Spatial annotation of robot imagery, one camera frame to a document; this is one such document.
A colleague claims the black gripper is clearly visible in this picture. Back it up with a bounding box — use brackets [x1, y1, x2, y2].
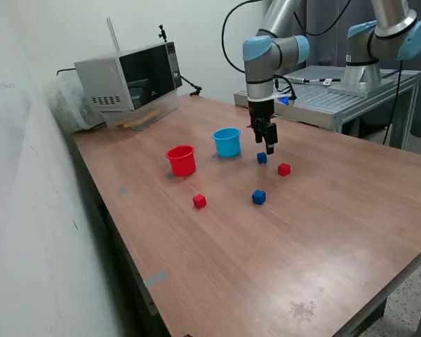
[248, 99, 279, 156]

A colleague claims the blue plastic bin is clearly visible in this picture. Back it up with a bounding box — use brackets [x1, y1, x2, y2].
[211, 126, 242, 158]

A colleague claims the red plastic bin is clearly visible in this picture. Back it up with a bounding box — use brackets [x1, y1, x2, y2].
[165, 144, 197, 178]

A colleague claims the aluminium profile table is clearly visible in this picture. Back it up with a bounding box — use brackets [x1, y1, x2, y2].
[233, 65, 421, 151]

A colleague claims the clear acrylic stand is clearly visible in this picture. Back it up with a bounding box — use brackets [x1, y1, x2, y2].
[98, 88, 180, 132]

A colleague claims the light wooden stick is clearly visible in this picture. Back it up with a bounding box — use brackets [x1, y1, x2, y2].
[122, 117, 152, 129]
[114, 108, 162, 126]

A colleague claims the silver microwave oven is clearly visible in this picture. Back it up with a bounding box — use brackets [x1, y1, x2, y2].
[73, 41, 183, 113]

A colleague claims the thin white rod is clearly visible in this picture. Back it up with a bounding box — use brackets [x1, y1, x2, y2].
[106, 16, 122, 53]

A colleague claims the long tape piece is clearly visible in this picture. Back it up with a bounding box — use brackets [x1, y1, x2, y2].
[142, 270, 170, 289]

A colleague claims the clear plastic bag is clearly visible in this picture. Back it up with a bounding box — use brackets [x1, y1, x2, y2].
[44, 72, 108, 135]

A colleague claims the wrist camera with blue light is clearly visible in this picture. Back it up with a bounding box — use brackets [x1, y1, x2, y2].
[274, 93, 298, 107]

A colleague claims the silver cable connector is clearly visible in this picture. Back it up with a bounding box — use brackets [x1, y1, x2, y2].
[283, 75, 323, 85]

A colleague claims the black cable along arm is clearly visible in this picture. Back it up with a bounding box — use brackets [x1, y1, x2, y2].
[221, 0, 352, 103]

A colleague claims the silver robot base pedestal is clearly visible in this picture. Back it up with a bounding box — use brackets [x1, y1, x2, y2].
[327, 64, 396, 96]

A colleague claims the black hanging cable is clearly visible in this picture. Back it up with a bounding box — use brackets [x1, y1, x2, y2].
[382, 58, 404, 145]

